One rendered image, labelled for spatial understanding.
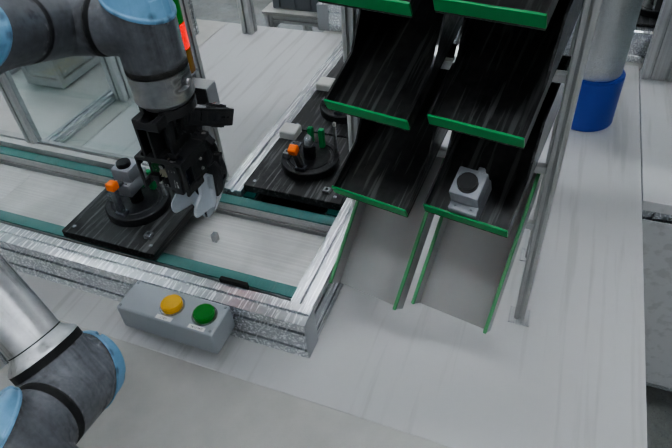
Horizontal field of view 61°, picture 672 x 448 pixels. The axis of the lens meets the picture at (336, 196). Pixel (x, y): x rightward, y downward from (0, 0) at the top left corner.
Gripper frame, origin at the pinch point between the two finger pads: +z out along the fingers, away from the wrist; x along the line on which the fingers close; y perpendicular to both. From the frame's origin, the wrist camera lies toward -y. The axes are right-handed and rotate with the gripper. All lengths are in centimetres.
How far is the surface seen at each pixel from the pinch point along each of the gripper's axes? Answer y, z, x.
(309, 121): -62, 26, -12
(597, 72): -93, 20, 55
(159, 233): -13.7, 26.3, -26.6
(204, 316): 2.4, 26.1, -5.8
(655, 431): -62, 123, 96
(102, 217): -14, 26, -42
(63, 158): -32, 29, -70
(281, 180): -37.4, 26.3, -9.1
